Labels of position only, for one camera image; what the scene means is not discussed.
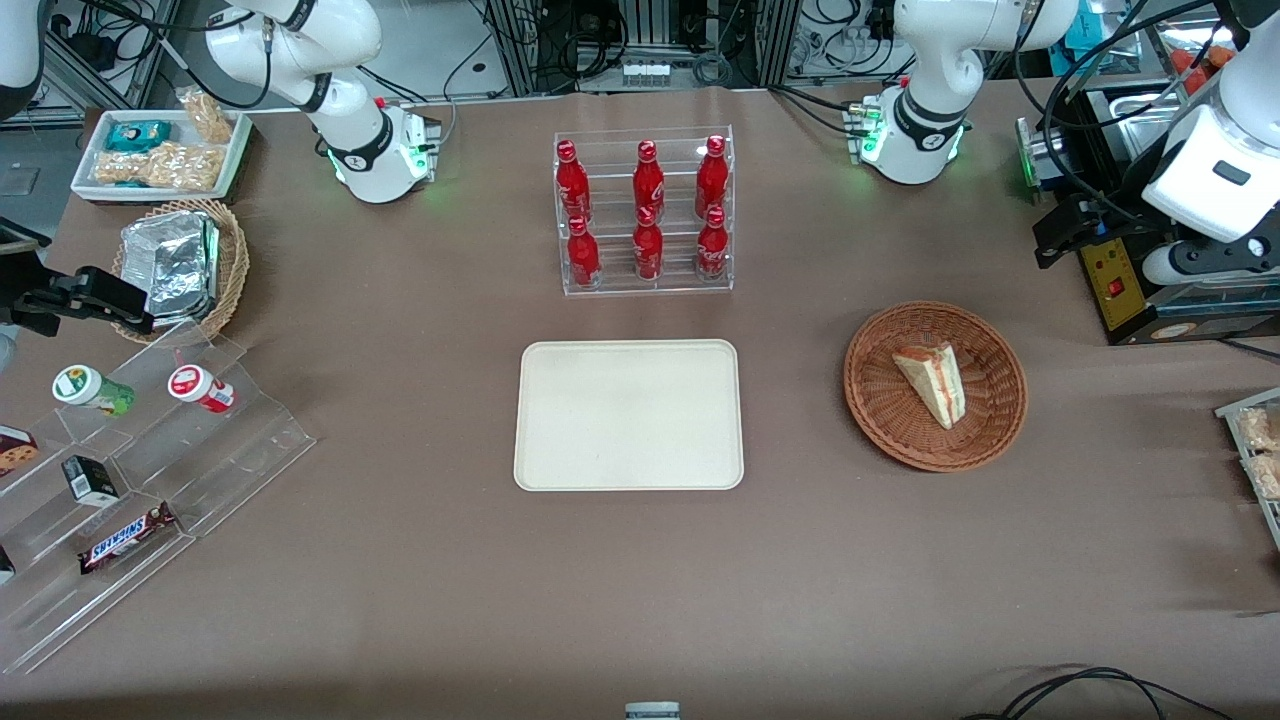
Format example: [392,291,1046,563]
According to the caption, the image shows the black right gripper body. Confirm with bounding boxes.
[0,222,113,337]

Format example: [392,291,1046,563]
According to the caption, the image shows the triangular sandwich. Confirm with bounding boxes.
[892,341,967,431]

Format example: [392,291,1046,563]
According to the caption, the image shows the oval tan wicker basket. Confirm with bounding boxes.
[111,198,251,347]

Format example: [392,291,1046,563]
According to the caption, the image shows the round brown wicker basket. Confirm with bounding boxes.
[843,301,1029,473]

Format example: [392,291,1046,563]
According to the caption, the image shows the cream rectangular serving tray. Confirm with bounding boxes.
[513,339,746,493]

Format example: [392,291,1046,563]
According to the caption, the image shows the silver foil container stack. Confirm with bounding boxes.
[119,210,222,323]

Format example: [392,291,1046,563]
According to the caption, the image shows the black food warmer machine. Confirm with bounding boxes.
[1014,80,1280,347]

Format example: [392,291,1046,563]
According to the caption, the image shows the green label drink cup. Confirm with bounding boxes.
[52,364,136,418]

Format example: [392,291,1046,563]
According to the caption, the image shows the red label drink cup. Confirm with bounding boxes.
[167,364,238,415]

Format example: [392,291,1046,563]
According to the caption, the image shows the large clear peanut bag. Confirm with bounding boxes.
[94,141,224,192]

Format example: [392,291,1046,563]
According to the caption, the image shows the white rectangular snack bin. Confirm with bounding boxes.
[70,107,254,205]

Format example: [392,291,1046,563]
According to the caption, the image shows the teal snack packet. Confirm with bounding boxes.
[105,119,173,154]

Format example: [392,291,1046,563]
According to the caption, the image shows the brown cookie box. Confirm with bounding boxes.
[0,425,42,480]

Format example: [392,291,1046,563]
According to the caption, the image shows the clear acrylic stepped display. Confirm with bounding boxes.
[0,319,318,677]

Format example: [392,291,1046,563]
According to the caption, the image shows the small black carton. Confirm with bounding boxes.
[61,454,122,507]

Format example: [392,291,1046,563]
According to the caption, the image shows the small clear peanut bag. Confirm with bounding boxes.
[176,87,234,145]

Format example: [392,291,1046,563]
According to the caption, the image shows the red food in warmer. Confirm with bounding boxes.
[1168,44,1233,93]

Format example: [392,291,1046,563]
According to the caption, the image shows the Snickers chocolate bar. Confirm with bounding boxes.
[78,501,179,576]

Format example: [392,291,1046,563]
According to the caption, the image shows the red cola bottle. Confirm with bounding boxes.
[555,140,592,226]
[696,205,730,282]
[632,140,666,223]
[695,135,729,221]
[566,216,602,291]
[632,206,665,283]

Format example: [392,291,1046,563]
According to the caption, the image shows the clear acrylic bottle rack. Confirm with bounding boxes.
[554,125,736,298]

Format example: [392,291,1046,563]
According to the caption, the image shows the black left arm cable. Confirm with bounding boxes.
[1012,0,1236,226]

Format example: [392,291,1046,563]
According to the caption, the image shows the white wire snack tray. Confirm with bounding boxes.
[1214,387,1280,553]

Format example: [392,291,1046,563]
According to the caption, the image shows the black floor cable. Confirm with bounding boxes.
[958,666,1237,720]

